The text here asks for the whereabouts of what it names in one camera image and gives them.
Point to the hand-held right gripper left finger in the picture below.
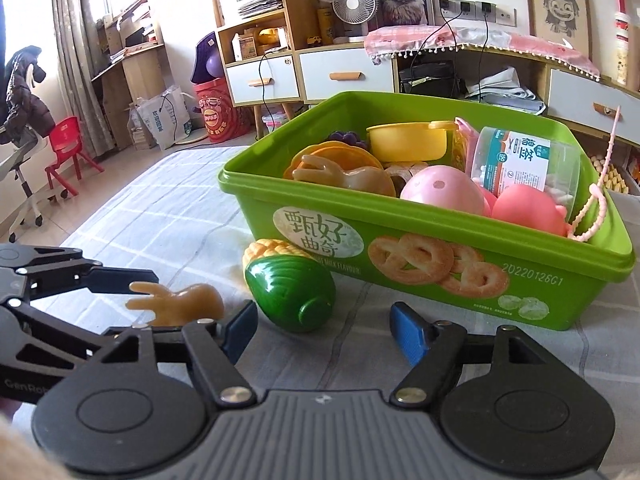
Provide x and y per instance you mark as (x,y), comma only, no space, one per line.
(240,332)

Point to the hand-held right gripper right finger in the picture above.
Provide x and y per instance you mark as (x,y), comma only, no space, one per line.
(407,332)

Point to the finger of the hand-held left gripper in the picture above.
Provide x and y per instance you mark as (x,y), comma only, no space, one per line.
(75,340)
(125,278)

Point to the tan rubber toy hand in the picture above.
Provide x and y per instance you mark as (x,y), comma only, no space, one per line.
(190,300)
(360,180)

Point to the toy corn cob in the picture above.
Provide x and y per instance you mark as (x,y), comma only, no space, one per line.
(290,285)

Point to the green plastic bin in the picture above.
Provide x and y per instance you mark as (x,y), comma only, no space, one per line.
(250,200)

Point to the pink egg toy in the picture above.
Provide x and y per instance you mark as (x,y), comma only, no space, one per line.
(440,190)

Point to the pink gourd toy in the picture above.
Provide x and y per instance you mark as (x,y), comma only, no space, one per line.
(525,207)

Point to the yellow toy pot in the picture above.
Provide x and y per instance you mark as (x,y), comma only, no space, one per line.
(405,145)

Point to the orange toy plate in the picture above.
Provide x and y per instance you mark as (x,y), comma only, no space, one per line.
(340,152)

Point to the pink box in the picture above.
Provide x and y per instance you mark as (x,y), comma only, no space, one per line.
(465,145)

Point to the clear cotton swab jar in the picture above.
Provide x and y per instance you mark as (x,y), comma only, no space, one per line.
(515,160)

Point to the purple toy grapes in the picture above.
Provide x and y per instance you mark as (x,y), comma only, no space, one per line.
(345,136)

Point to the white checked blanket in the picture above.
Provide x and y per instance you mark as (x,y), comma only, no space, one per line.
(165,220)

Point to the blurry beige cloth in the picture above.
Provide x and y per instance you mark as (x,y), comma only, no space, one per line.
(15,455)

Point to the red plastic chair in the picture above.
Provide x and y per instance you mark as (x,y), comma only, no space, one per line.
(65,132)

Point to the white office chair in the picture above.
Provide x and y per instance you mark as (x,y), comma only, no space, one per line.
(20,160)

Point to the white sack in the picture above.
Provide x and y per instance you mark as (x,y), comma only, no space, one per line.
(165,115)

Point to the dark jacket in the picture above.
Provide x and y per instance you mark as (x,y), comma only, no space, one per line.
(27,95)

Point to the wooden desk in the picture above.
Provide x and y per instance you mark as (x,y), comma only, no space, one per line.
(140,70)

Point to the small clear storage box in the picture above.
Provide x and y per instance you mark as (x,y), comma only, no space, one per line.
(275,122)

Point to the beige curtain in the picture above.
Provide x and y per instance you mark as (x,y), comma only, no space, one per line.
(80,60)

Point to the purple bag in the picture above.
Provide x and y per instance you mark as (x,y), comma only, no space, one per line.
(205,55)

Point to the black bag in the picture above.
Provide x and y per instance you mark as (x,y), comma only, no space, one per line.
(430,77)

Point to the small cardboard box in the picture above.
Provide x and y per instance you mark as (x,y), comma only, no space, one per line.
(244,47)

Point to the yellow egg tray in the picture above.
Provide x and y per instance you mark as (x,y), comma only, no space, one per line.
(617,177)

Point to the folded grey sheets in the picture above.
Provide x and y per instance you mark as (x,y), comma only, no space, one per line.
(505,90)

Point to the yellow toy car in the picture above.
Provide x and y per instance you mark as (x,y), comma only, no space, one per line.
(313,40)

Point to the stack of papers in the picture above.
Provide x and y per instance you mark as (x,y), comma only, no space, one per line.
(260,2)

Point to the pink tasselled cloth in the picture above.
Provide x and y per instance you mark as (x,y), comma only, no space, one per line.
(530,42)

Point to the wooden TV cabinet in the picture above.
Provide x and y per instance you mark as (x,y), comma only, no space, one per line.
(295,10)

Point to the yellow box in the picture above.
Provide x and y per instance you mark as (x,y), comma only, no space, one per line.
(326,25)

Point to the small white fan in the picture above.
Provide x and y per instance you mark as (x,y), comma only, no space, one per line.
(354,4)

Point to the stacked paper cups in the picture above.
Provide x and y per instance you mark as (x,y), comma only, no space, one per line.
(621,55)

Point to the framed girl drawing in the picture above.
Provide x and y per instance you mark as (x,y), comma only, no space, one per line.
(560,5)

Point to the white wall socket row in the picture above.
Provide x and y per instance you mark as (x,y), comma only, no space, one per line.
(505,15)

